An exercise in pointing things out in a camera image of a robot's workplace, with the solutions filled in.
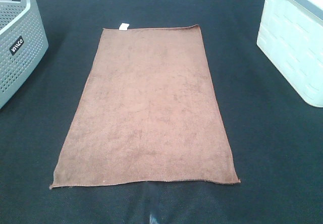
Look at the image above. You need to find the grey perforated plastic basket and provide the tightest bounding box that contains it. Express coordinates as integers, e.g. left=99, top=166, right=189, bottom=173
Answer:
left=1, top=0, right=48, bottom=106

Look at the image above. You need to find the grey tape strip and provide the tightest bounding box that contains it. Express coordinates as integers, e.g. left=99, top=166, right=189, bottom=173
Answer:
left=149, top=210, right=159, bottom=224

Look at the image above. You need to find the brown towel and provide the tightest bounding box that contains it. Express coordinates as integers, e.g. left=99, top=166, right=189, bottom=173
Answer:
left=51, top=25, right=240, bottom=188

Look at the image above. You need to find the black tablecloth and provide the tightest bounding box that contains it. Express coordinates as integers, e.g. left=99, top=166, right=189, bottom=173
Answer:
left=1, top=0, right=322, bottom=223

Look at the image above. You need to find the pale green plastic bin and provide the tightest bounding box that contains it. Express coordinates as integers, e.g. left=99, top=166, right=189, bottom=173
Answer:
left=256, top=0, right=322, bottom=107

